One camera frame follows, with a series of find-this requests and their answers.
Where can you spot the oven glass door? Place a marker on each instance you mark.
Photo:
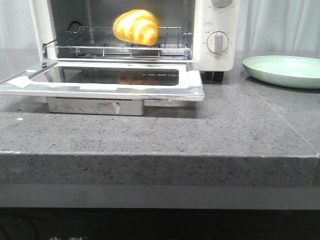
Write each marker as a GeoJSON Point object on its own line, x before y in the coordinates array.
{"type": "Point", "coordinates": [107, 87]}

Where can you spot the yellow striped bread roll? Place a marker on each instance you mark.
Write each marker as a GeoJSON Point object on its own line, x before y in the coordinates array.
{"type": "Point", "coordinates": [137, 26]}

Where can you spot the lower oven timer knob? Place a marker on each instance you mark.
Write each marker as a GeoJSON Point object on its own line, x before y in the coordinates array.
{"type": "Point", "coordinates": [217, 42]}

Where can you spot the white Toshiba toaster oven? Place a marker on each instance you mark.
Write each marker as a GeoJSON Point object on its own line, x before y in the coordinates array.
{"type": "Point", "coordinates": [52, 18]}

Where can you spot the upper oven knob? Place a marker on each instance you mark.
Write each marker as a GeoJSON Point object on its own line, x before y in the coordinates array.
{"type": "Point", "coordinates": [221, 3]}

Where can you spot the light green plate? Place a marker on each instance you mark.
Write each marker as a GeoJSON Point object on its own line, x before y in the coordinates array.
{"type": "Point", "coordinates": [286, 71]}

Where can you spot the wire oven rack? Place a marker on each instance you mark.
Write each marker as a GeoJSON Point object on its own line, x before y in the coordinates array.
{"type": "Point", "coordinates": [99, 42]}

